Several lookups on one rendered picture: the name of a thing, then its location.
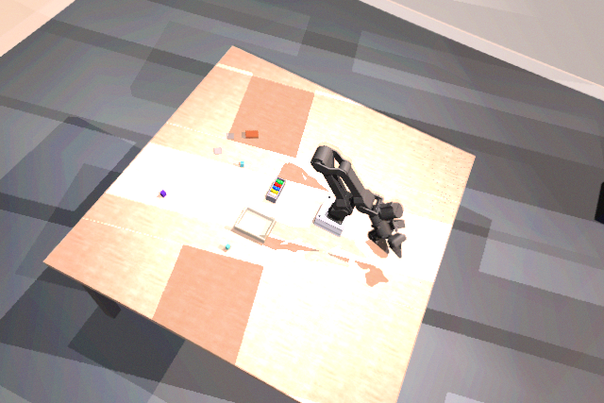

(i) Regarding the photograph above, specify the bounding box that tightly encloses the beige rectangular tray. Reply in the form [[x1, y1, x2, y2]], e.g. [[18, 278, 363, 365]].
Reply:
[[235, 206, 277, 243]]

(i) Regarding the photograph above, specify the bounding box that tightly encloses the orange rectangular block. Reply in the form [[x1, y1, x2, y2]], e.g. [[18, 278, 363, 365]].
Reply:
[[245, 130, 259, 139]]

